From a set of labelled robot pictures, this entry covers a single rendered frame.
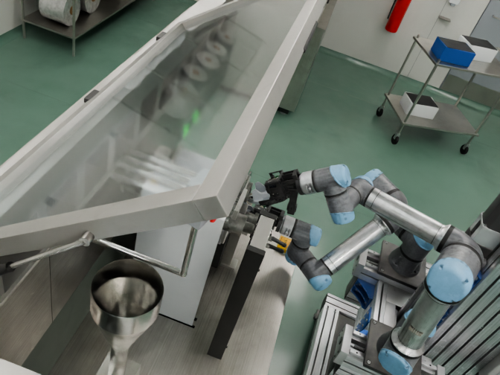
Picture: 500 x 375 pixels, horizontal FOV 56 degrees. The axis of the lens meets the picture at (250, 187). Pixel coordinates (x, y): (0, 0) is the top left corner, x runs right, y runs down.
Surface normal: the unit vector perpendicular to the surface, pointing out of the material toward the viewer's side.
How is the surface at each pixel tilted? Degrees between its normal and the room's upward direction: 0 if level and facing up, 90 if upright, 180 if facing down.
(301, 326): 0
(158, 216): 90
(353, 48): 90
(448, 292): 83
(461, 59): 90
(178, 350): 0
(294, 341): 0
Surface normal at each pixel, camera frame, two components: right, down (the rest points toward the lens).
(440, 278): -0.57, 0.30
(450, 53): 0.04, 0.67
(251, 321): 0.25, -0.73
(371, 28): -0.25, 0.59
